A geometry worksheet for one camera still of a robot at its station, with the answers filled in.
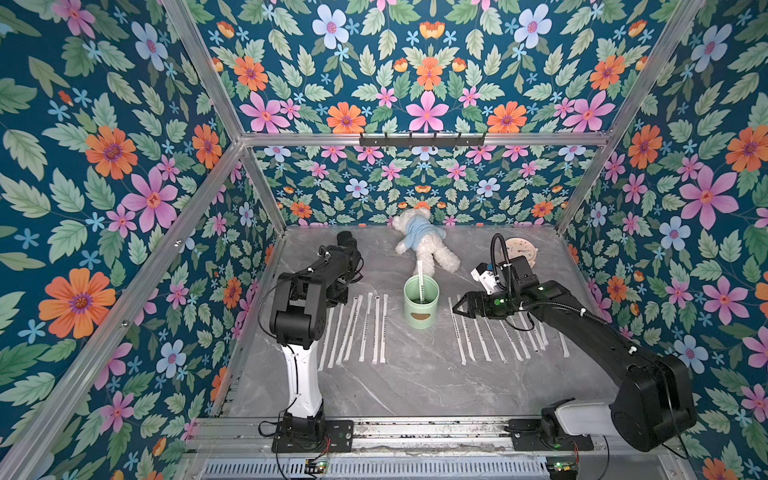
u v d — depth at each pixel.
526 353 0.88
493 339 0.90
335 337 0.91
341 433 0.74
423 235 1.04
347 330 0.93
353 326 0.93
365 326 0.93
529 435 0.73
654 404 0.40
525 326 0.72
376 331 0.92
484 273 0.76
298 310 0.56
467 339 0.90
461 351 0.88
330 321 0.94
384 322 0.93
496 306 0.70
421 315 0.86
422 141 0.93
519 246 1.11
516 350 0.88
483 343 0.89
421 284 0.88
